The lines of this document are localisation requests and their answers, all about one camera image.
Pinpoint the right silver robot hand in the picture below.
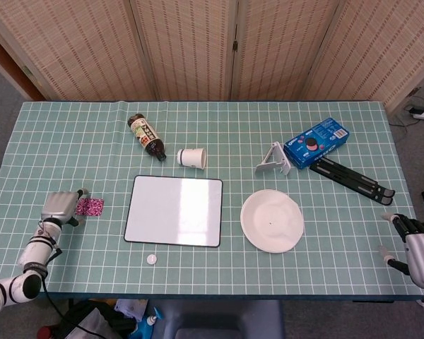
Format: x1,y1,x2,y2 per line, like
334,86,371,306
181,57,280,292
377,211,424,292

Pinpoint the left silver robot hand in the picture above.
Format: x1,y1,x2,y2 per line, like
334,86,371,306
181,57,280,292
40,189,91,227

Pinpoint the pink patterned rectangular patch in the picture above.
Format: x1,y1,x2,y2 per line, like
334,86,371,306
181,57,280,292
76,197,105,217

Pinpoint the white board tablet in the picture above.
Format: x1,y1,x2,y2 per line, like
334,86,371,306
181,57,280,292
123,174,223,248

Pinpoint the green grid tablecloth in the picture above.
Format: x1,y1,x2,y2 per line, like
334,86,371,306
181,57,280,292
0,101,424,296

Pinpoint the black folding laptop stand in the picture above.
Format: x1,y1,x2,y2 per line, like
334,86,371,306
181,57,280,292
309,157,396,206

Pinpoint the dark tea bottle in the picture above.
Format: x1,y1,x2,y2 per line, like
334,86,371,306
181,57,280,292
127,112,167,162

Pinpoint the grey plastic bag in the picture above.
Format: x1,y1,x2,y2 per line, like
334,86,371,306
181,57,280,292
69,307,110,339

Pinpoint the white crumpled cloth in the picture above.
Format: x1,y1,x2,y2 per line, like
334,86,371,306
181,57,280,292
114,299,149,321

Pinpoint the black bag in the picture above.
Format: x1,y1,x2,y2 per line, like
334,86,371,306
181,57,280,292
58,299,142,339

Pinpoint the white paper cup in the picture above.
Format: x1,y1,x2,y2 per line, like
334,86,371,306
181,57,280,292
177,147,208,170

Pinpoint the blue white spray bottle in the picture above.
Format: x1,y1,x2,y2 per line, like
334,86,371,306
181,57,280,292
132,306,163,339

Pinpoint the white paper plate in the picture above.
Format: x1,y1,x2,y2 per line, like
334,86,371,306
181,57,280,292
240,189,305,254

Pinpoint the blue Oreo cookie box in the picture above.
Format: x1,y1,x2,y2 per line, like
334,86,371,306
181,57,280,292
283,117,350,170

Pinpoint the white folding phone stand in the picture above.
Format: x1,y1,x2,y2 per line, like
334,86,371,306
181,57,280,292
254,141,292,177

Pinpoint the grey blue chair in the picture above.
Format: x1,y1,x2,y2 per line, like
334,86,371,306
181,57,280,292
155,299,285,339

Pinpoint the bamboo folding screen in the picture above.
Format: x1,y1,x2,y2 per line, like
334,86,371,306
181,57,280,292
0,0,424,116

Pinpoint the black power cable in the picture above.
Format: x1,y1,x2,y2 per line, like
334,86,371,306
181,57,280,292
388,95,424,129

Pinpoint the brown wooden door frame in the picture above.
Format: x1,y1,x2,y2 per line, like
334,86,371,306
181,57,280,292
0,28,45,102

